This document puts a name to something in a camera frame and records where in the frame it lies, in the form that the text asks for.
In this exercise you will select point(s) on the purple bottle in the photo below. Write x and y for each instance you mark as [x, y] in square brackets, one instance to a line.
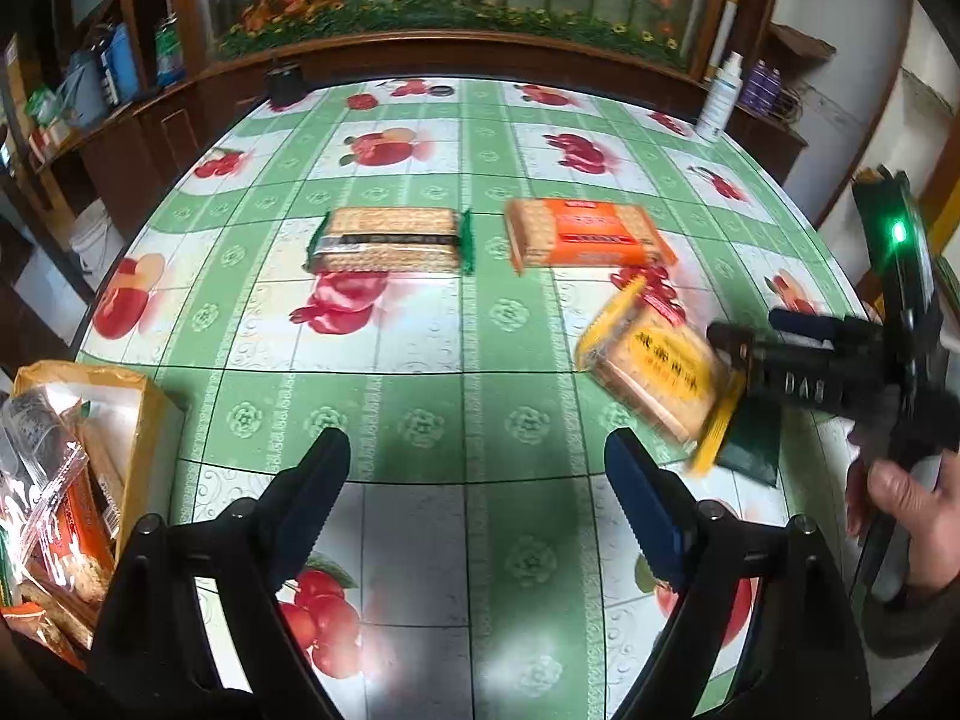
[763, 84]

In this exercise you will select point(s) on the large orange cracker packet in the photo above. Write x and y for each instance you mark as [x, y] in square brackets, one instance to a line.
[585, 232]

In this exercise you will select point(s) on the dark green flat piece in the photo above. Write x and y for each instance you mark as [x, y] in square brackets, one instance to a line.
[750, 450]

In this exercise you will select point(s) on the pile of assorted cracker packets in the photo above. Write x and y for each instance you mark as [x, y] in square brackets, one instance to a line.
[67, 510]

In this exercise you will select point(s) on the green plastic bottle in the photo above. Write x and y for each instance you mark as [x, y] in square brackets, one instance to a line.
[169, 52]

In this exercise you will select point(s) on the green fruit-print tablecloth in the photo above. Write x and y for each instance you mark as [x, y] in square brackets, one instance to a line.
[450, 390]

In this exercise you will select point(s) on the wooden display cabinet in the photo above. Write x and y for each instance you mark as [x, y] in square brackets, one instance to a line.
[172, 127]

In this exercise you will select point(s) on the person's right forearm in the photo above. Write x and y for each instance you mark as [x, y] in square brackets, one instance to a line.
[922, 622]

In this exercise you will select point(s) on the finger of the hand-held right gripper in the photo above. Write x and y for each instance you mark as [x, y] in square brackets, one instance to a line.
[810, 386]
[802, 334]

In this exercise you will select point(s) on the blue plastic jug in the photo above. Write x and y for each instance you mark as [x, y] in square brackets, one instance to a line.
[86, 90]

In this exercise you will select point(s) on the brown cardboard box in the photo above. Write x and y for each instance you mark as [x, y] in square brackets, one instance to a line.
[154, 420]

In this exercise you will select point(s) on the person's right hand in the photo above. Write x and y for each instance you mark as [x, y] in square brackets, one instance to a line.
[915, 517]

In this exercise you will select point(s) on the yellow-edged clear cracker packet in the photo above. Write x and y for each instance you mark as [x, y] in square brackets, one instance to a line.
[660, 375]

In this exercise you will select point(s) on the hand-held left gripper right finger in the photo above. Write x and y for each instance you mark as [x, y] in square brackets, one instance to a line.
[645, 502]

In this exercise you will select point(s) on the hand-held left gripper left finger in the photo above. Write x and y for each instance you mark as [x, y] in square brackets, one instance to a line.
[315, 495]

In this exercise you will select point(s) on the white spray bottle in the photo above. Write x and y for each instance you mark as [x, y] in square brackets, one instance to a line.
[720, 97]

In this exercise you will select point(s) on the small black device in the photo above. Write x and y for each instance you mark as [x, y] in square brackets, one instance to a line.
[285, 86]

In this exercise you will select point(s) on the white plastic bucket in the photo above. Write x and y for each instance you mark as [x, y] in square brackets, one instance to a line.
[97, 240]

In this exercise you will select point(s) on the green-edged long cracker packet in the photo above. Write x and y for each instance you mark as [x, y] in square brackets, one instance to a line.
[390, 236]

